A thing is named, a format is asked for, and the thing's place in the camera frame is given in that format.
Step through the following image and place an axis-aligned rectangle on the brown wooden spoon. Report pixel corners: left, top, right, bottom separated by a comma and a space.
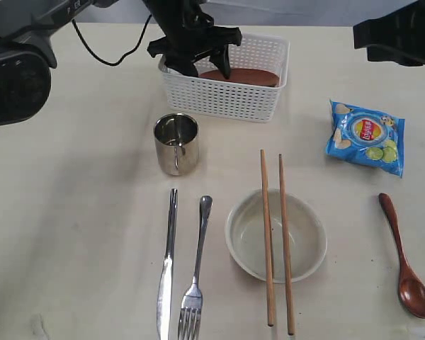
378, 193, 425, 319

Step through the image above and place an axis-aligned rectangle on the silver metal table knife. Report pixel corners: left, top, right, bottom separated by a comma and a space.
157, 188, 178, 339

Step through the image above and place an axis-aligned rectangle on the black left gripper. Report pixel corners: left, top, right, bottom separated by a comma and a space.
144, 0, 242, 79

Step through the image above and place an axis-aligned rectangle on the brown wooden chopstick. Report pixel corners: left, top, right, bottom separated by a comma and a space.
260, 149, 276, 327
278, 154, 295, 339

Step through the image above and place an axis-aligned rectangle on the silver metal fork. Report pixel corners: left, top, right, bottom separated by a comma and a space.
177, 195, 213, 339

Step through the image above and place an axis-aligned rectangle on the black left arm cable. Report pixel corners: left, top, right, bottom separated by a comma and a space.
72, 13, 153, 67

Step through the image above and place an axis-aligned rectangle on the white perforated plastic basket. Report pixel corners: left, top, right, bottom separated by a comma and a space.
158, 33, 290, 123

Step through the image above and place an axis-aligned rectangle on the stainless steel cup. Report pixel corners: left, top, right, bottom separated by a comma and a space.
153, 113, 199, 176

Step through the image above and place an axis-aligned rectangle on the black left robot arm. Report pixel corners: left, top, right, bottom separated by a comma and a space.
0, 0, 242, 125

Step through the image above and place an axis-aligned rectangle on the white ceramic bowl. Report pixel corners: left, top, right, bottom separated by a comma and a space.
225, 188, 327, 284

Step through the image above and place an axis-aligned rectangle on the brown round plate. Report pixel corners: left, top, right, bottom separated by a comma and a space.
200, 68, 279, 87

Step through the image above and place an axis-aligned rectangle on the blue potato chips bag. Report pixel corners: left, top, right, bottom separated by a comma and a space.
325, 101, 405, 177

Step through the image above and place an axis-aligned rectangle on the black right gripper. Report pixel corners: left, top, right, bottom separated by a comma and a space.
353, 1, 425, 67

